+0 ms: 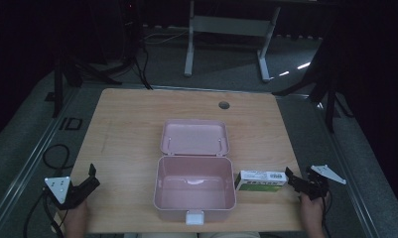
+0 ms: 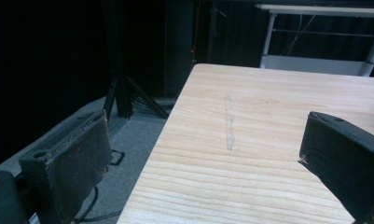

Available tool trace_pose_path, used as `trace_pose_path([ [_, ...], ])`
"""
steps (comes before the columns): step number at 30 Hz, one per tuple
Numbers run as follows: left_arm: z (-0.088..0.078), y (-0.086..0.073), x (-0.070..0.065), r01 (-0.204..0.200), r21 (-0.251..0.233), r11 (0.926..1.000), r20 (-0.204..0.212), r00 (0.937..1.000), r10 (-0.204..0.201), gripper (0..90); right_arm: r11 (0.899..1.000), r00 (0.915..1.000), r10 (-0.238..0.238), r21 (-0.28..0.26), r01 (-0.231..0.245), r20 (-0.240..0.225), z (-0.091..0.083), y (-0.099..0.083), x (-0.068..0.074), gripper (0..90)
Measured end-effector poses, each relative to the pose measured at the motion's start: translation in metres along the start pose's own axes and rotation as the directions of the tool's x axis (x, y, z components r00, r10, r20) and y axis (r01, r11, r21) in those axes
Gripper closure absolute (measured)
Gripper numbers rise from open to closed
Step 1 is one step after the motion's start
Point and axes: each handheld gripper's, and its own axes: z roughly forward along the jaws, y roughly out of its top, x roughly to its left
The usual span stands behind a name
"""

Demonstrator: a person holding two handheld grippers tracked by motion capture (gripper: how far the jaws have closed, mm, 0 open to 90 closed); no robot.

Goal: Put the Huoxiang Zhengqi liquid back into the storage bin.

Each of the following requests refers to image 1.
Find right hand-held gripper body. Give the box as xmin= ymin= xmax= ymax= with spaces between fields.
xmin=300 ymin=164 xmax=347 ymax=201

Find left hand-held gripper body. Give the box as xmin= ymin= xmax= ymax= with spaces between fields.
xmin=43 ymin=176 xmax=90 ymax=211

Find white and green medicine box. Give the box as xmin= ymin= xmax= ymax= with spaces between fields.
xmin=234 ymin=170 xmax=289 ymax=193

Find pink plastic storage box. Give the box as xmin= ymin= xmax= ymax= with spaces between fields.
xmin=153 ymin=118 xmax=237 ymax=227

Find person's right hand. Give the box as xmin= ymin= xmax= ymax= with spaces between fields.
xmin=299 ymin=192 xmax=332 ymax=230

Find person's left hand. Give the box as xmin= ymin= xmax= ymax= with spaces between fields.
xmin=63 ymin=199 xmax=89 ymax=230

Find black metal stand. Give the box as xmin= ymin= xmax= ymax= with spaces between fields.
xmin=271 ymin=31 xmax=354 ymax=134

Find black tripod stand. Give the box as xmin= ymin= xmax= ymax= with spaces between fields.
xmin=51 ymin=54 xmax=123 ymax=119

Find dark computer tower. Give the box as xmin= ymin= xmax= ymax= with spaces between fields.
xmin=119 ymin=0 xmax=145 ymax=63

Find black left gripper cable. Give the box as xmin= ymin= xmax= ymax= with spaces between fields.
xmin=22 ymin=188 xmax=66 ymax=238

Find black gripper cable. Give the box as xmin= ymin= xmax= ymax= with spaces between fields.
xmin=22 ymin=188 xmax=66 ymax=238
xmin=321 ymin=191 xmax=333 ymax=238

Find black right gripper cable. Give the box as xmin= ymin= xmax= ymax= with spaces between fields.
xmin=321 ymin=191 xmax=333 ymax=238

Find black looped floor cable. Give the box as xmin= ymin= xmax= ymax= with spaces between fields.
xmin=42 ymin=144 xmax=72 ymax=172

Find black hanging cables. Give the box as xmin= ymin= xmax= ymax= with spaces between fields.
xmin=132 ymin=38 xmax=154 ymax=91

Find white floor cable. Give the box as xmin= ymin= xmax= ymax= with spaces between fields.
xmin=142 ymin=29 xmax=192 ymax=46

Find white metal desk frame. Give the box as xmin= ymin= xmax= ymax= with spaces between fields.
xmin=183 ymin=0 xmax=282 ymax=83

